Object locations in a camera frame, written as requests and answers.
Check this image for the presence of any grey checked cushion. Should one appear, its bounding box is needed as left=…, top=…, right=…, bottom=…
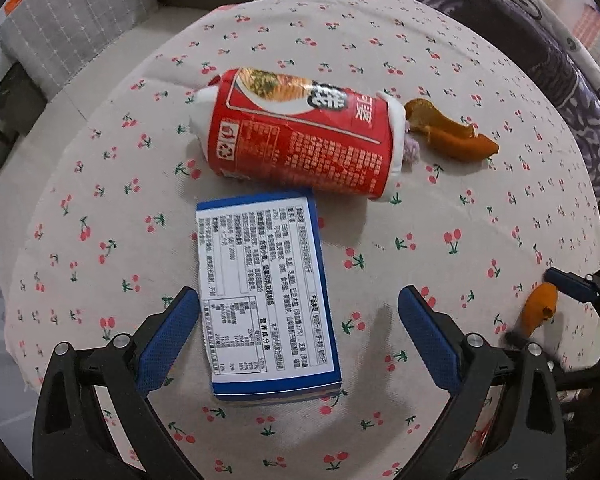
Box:
left=0, top=0, right=161, bottom=94

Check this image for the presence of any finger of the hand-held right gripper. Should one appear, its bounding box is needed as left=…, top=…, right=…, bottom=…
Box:
left=504, top=327, right=600, bottom=397
left=545, top=262, right=600, bottom=311

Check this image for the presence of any cherry print tablecloth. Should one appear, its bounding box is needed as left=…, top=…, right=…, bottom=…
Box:
left=2, top=0, right=600, bottom=480

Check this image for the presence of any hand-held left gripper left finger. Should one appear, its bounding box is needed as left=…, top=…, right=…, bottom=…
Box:
left=32, top=286, right=202, bottom=480

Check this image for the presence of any red instant noodle cup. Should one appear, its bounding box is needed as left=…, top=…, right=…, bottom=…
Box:
left=190, top=66, right=421, bottom=203

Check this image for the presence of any blue and white box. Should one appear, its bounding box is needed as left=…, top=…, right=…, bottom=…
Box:
left=195, top=190, right=343, bottom=402

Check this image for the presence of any purple patterned blanket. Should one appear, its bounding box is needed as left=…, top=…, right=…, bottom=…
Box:
left=355, top=0, right=600, bottom=196

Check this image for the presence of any small orange toy carrot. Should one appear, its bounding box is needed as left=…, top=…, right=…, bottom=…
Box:
left=517, top=282, right=560, bottom=339

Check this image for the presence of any black stool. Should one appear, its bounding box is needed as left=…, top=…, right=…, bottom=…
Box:
left=0, top=62, right=48, bottom=178

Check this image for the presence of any crumpled tissue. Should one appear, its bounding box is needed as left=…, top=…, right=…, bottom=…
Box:
left=402, top=132, right=422, bottom=167

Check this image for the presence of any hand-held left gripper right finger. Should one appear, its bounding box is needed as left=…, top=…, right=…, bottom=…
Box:
left=397, top=285, right=569, bottom=480

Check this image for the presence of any large orange peel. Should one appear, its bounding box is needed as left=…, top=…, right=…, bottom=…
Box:
left=404, top=98, right=500, bottom=162

